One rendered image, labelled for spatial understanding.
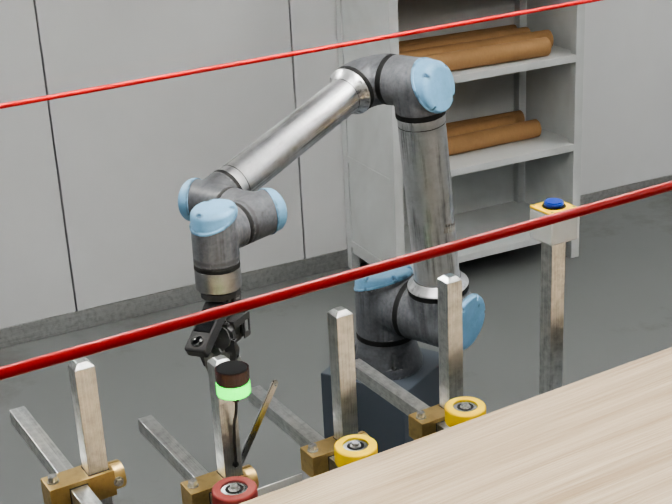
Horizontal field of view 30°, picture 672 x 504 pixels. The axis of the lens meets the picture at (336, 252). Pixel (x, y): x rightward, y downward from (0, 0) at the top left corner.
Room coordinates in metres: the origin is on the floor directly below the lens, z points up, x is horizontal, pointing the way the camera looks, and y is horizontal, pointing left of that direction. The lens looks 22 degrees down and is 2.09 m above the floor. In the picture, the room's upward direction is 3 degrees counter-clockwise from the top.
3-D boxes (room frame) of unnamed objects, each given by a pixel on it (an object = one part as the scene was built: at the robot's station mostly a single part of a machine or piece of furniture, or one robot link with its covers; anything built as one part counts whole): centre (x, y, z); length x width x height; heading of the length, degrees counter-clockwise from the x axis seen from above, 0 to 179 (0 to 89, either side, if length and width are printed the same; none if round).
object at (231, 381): (1.95, 0.19, 1.09); 0.06 x 0.06 x 0.02
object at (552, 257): (2.37, -0.45, 0.93); 0.05 x 0.04 x 0.45; 120
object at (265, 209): (2.34, 0.16, 1.24); 0.12 x 0.12 x 0.09; 50
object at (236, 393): (1.95, 0.19, 1.07); 0.06 x 0.06 x 0.02
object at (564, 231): (2.37, -0.44, 1.18); 0.07 x 0.07 x 0.08; 30
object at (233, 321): (2.25, 0.23, 1.07); 0.09 x 0.08 x 0.12; 152
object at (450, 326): (2.24, -0.22, 0.90); 0.03 x 0.03 x 0.48; 30
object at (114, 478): (1.86, 0.45, 0.95); 0.13 x 0.06 x 0.05; 120
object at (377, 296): (2.92, -0.12, 0.79); 0.17 x 0.15 x 0.18; 50
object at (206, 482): (1.98, 0.23, 0.85); 0.13 x 0.06 x 0.05; 120
